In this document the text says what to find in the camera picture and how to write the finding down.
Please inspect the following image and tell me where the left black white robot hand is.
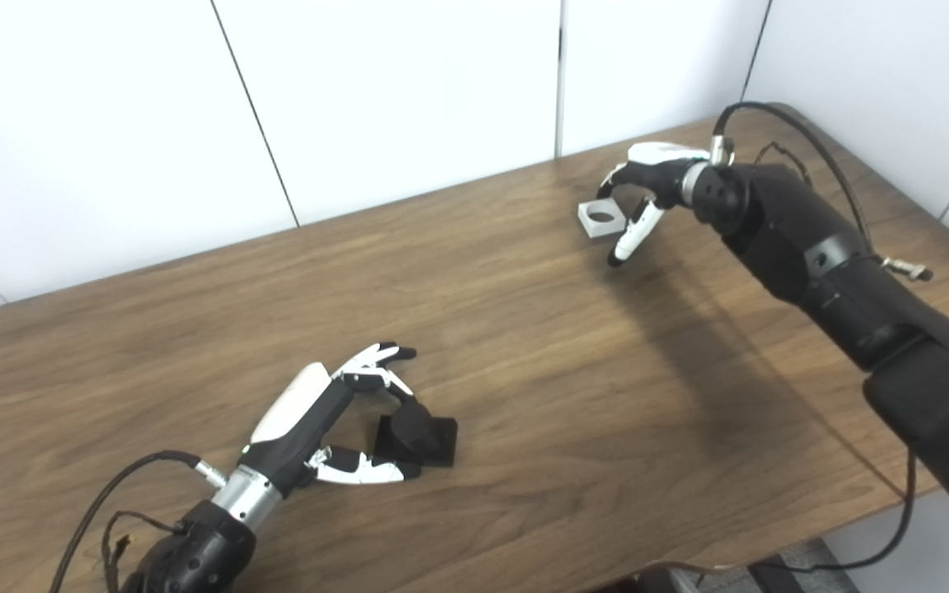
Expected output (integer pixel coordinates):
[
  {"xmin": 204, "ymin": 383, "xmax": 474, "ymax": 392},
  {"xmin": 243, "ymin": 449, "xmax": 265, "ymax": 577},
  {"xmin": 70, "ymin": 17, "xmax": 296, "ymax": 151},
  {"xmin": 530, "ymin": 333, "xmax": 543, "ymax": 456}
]
[{"xmin": 240, "ymin": 342, "xmax": 423, "ymax": 495}]

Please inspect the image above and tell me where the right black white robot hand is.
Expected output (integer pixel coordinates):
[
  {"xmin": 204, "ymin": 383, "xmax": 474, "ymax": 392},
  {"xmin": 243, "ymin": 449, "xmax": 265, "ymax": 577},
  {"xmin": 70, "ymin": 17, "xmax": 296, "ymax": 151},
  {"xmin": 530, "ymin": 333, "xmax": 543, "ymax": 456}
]
[{"xmin": 595, "ymin": 142, "xmax": 710, "ymax": 268}]

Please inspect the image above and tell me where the white square piece with hole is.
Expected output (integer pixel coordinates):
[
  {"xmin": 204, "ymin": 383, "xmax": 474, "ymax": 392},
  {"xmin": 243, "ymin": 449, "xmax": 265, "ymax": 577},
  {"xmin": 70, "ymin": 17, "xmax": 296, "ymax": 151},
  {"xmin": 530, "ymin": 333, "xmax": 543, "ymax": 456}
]
[{"xmin": 577, "ymin": 198, "xmax": 629, "ymax": 240}]

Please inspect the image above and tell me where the black peg with square base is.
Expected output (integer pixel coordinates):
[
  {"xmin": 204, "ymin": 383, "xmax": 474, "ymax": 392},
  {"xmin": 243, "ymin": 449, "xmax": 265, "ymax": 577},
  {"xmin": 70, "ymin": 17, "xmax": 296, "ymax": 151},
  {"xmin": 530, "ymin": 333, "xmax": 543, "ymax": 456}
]
[{"xmin": 373, "ymin": 398, "xmax": 459, "ymax": 469}]

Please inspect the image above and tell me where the black robot torso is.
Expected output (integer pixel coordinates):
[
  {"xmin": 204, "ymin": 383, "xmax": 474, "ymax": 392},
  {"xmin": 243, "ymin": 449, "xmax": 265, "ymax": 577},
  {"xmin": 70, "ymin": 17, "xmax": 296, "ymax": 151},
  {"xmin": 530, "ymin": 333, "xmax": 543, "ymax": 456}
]
[{"xmin": 598, "ymin": 539, "xmax": 863, "ymax": 593}]

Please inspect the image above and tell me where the right thin black wrist wire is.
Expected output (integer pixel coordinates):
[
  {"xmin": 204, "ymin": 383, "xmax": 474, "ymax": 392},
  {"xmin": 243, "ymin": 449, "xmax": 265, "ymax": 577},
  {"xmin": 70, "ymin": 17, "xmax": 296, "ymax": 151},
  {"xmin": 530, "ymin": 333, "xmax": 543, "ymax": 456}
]
[{"xmin": 753, "ymin": 142, "xmax": 813, "ymax": 186}]

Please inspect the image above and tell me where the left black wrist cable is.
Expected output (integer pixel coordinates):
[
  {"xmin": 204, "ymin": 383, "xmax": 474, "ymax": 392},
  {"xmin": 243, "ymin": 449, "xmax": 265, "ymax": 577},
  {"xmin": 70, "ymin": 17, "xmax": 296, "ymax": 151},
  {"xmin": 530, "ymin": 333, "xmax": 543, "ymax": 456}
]
[{"xmin": 48, "ymin": 450, "xmax": 228, "ymax": 593}]

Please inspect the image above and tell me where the left thin wire yellow connector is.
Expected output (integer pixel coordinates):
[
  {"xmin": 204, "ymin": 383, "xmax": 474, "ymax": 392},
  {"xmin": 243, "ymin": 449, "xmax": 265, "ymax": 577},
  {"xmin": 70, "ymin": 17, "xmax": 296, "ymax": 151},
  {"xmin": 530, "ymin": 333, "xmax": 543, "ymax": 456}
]
[{"xmin": 101, "ymin": 511, "xmax": 187, "ymax": 593}]

